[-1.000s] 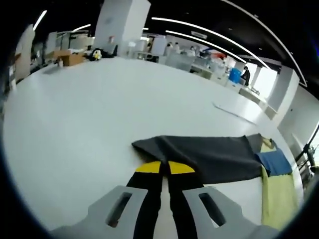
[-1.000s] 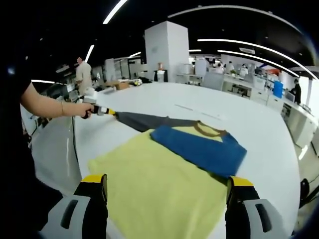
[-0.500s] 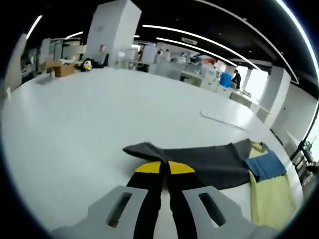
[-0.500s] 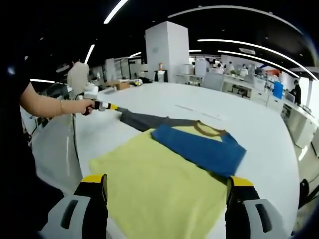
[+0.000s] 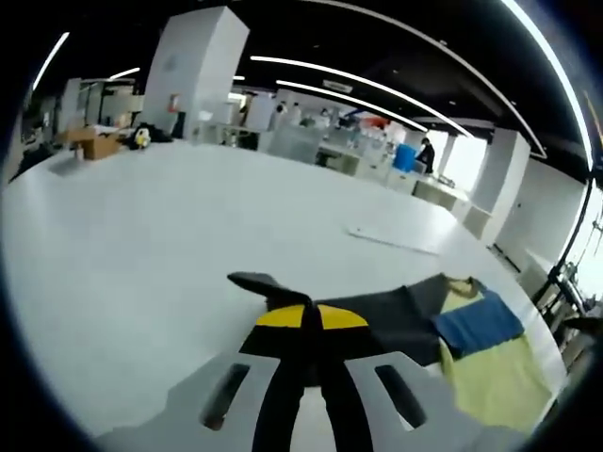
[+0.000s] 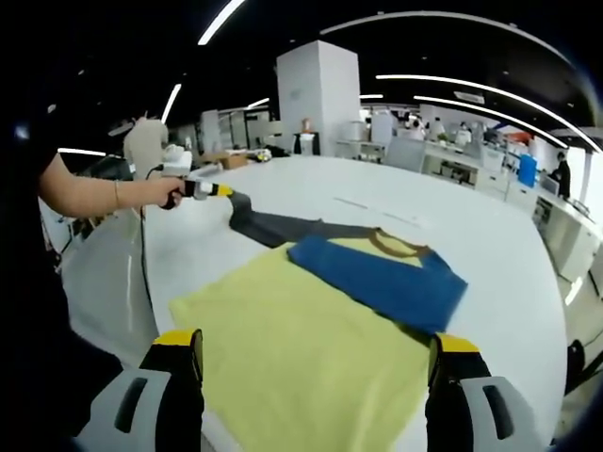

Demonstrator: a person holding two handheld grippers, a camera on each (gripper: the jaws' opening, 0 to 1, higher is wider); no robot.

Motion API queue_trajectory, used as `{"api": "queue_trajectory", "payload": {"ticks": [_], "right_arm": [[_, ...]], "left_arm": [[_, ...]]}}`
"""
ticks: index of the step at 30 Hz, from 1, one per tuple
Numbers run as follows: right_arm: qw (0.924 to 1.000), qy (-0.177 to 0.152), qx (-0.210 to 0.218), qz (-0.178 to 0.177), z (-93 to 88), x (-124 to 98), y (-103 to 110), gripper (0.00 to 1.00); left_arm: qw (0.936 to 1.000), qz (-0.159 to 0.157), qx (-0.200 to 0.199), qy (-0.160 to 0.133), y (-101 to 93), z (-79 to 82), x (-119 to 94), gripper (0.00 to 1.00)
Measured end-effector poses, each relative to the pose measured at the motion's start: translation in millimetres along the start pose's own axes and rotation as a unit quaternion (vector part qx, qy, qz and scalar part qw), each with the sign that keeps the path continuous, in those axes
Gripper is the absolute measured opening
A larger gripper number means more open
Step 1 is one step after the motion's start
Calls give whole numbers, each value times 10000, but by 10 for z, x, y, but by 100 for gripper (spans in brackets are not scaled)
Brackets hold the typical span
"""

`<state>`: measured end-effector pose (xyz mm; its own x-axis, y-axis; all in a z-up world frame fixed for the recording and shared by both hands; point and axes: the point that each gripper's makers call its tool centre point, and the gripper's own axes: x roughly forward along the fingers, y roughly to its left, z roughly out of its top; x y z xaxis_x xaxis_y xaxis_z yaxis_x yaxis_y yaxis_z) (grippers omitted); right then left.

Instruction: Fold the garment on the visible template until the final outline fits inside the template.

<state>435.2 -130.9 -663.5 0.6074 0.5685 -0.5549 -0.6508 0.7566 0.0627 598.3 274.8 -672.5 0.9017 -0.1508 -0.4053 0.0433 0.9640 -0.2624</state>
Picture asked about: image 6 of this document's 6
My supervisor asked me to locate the person's black shirt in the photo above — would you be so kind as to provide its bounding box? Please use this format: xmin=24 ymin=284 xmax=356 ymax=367
xmin=0 ymin=117 xmax=124 ymax=439

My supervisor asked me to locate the grey low table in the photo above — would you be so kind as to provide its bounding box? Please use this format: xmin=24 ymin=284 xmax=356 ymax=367
xmin=63 ymin=206 xmax=159 ymax=359

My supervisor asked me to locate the long white counter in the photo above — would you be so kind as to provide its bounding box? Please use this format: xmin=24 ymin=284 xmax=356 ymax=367
xmin=534 ymin=187 xmax=603 ymax=286

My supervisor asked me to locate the person's left hand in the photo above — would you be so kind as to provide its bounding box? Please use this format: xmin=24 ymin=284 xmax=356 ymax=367
xmin=154 ymin=177 xmax=187 ymax=208

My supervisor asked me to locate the yellow long-sleeved garment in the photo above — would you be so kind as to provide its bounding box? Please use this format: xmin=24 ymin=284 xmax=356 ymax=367
xmin=168 ymin=190 xmax=469 ymax=452

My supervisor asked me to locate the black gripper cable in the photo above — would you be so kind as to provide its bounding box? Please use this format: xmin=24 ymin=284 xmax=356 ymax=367
xmin=138 ymin=205 xmax=155 ymax=308

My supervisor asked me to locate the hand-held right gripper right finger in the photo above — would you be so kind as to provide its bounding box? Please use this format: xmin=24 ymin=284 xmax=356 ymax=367
xmin=425 ymin=332 xmax=536 ymax=452

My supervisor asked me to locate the curved ceiling light strip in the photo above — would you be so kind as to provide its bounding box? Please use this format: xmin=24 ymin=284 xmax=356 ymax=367
xmin=375 ymin=73 xmax=603 ymax=153
xmin=413 ymin=95 xmax=569 ymax=148

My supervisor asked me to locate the white square pillar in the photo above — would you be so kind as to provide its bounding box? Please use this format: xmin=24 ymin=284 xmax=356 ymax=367
xmin=276 ymin=40 xmax=362 ymax=156

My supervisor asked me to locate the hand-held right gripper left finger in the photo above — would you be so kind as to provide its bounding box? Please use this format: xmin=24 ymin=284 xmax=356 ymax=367
xmin=77 ymin=328 xmax=204 ymax=452

